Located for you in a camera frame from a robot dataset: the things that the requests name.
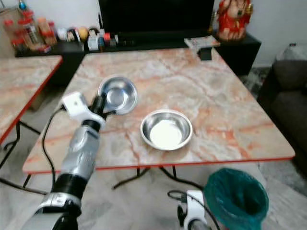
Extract stainless steel bowl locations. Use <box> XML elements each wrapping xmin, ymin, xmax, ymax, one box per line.
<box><xmin>141</xmin><ymin>109</ymin><xmax>193</xmax><ymax>151</ymax></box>
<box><xmin>97</xmin><ymin>76</ymin><xmax>139</xmax><ymax>115</ymax></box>

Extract small white box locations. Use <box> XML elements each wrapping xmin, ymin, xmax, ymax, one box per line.
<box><xmin>87</xmin><ymin>37</ymin><xmax>100</xmax><ymax>52</ymax></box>

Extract teal bag waste bin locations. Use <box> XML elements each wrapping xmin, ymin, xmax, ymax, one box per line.
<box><xmin>203</xmin><ymin>168</ymin><xmax>270</xmax><ymax>230</ymax></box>

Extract yellow round figurine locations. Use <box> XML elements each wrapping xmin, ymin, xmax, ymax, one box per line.
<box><xmin>77</xmin><ymin>26</ymin><xmax>89</xmax><ymax>42</ymax></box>

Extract jar with brown snacks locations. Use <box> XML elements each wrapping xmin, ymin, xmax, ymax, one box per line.
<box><xmin>46</xmin><ymin>22</ymin><xmax>58</xmax><ymax>46</ymax></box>

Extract black legs of side table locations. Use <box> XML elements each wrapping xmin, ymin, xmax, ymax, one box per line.
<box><xmin>0</xmin><ymin>120</ymin><xmax>42</xmax><ymax>166</ymax></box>

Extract jar with orange snacks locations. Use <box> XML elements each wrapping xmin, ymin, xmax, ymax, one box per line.
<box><xmin>37</xmin><ymin>17</ymin><xmax>51</xmax><ymax>39</ymax></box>

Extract tall clear jar red lid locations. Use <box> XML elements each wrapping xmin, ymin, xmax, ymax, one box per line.
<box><xmin>19</xmin><ymin>17</ymin><xmax>40</xmax><ymax>49</ymax></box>

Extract short clear jar red lid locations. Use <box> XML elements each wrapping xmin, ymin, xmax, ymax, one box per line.
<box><xmin>12</xmin><ymin>37</ymin><xmax>27</xmax><ymax>51</ymax></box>

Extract black television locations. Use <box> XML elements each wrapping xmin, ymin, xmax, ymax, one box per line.
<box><xmin>98</xmin><ymin>0</ymin><xmax>214</xmax><ymax>34</ymax></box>

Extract small black clamp block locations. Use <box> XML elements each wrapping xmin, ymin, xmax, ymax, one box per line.
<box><xmin>198</xmin><ymin>46</ymin><xmax>213</xmax><ymax>61</ymax></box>

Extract printed magazine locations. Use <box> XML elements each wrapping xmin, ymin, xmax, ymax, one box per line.
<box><xmin>184</xmin><ymin>35</ymin><xmax>222</xmax><ymax>49</ymax></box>

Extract black TV console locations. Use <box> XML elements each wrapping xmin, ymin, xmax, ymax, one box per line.
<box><xmin>15</xmin><ymin>32</ymin><xmax>262</xmax><ymax>77</ymax></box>

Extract red seated statue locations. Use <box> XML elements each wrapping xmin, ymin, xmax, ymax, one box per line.
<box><xmin>216</xmin><ymin>0</ymin><xmax>254</xmax><ymax>41</ymax></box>

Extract dark grey sofa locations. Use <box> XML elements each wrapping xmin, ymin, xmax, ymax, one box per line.
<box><xmin>257</xmin><ymin>58</ymin><xmax>307</xmax><ymax>174</ymax></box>

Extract pale grey bag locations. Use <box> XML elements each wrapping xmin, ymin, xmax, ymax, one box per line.
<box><xmin>280</xmin><ymin>43</ymin><xmax>307</xmax><ymax>62</ymax></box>

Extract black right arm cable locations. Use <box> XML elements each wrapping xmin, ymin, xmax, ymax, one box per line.
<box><xmin>167</xmin><ymin>190</ymin><xmax>210</xmax><ymax>230</ymax></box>

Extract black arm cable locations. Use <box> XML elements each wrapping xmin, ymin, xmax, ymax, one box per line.
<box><xmin>41</xmin><ymin>106</ymin><xmax>69</xmax><ymax>193</ymax></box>
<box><xmin>167</xmin><ymin>190</ymin><xmax>210</xmax><ymax>230</ymax></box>

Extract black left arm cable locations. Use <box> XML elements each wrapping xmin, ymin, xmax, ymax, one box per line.
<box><xmin>41</xmin><ymin>106</ymin><xmax>69</xmax><ymax>193</ymax></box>

